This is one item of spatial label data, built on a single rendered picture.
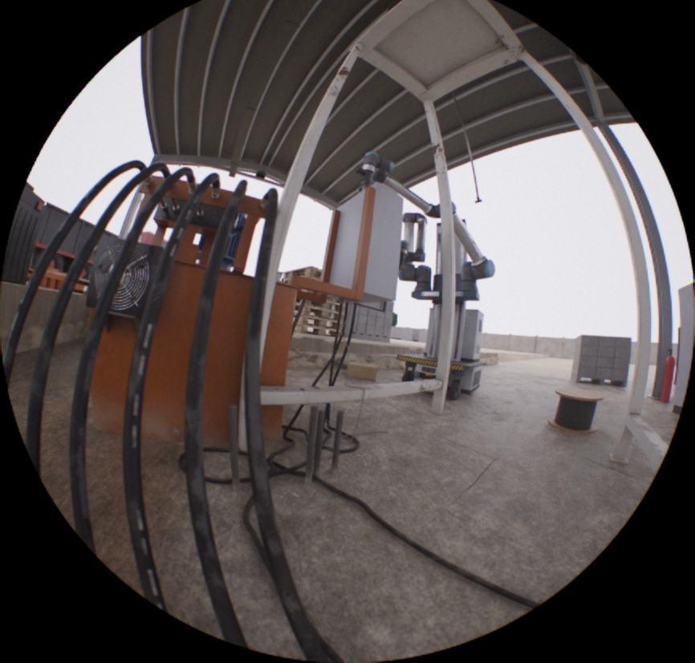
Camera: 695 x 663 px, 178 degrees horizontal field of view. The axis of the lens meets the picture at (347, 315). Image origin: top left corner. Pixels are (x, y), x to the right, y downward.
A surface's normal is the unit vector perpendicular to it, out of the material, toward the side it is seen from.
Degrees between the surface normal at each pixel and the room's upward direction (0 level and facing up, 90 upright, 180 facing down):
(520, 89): 172
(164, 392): 90
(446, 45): 180
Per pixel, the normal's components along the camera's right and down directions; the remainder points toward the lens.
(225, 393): 0.61, 0.03
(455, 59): -0.14, 0.99
